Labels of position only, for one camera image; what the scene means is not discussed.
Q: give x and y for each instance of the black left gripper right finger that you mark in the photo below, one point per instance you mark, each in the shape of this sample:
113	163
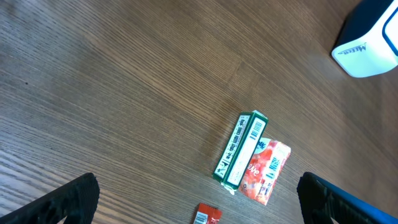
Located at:
323	202

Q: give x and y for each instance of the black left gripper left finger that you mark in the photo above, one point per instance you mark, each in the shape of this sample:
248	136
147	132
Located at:
74	202

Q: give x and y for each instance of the orange Kleenex tissue pack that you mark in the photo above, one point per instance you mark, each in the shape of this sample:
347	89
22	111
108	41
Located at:
263	170

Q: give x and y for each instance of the green white small box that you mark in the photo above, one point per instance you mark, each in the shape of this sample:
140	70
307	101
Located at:
238	151

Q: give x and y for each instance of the red stick packet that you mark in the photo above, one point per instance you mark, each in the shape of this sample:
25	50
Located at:
207	214

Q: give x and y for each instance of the white barcode scanner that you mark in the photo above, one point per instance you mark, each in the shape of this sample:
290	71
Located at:
367	42

